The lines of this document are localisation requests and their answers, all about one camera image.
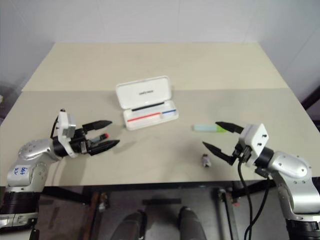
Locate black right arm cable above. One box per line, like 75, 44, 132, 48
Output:
236, 149, 274, 240

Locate black table frame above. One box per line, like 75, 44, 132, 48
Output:
37, 179, 278, 205

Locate black pen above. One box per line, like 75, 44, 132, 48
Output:
131, 100, 165, 112

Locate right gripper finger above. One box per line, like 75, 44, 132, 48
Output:
215, 121, 245, 135
202, 141, 237, 167

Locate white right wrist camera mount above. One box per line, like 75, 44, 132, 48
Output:
238, 122, 270, 168

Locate flat black bar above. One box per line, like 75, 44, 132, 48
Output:
141, 198, 182, 206

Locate brown upright post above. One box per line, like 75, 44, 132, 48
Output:
89, 191, 111, 226

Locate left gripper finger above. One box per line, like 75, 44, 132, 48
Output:
87, 139, 121, 157
82, 119, 113, 133

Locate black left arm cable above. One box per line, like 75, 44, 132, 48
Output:
50, 115, 61, 140

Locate white open pencil case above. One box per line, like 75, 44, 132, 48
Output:
115, 75, 180, 131

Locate dark rounded shape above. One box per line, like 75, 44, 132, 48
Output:
177, 206, 208, 240
114, 210, 149, 240

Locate grey metal stand leg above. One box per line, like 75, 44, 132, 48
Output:
215, 187, 240, 240

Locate light green highlighter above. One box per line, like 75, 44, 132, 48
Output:
192, 123, 227, 134

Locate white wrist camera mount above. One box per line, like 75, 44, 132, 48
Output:
55, 108, 79, 159
238, 122, 270, 168

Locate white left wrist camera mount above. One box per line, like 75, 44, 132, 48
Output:
55, 108, 79, 159

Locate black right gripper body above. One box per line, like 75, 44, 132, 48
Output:
231, 136, 253, 162

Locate dark pen with red tip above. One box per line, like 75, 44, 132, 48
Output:
90, 133, 110, 146

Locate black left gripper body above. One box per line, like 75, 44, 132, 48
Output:
69, 126, 100, 156

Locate dark metal rack frame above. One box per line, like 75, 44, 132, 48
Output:
300, 85, 320, 116

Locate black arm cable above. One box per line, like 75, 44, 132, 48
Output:
236, 149, 274, 240
50, 115, 61, 140

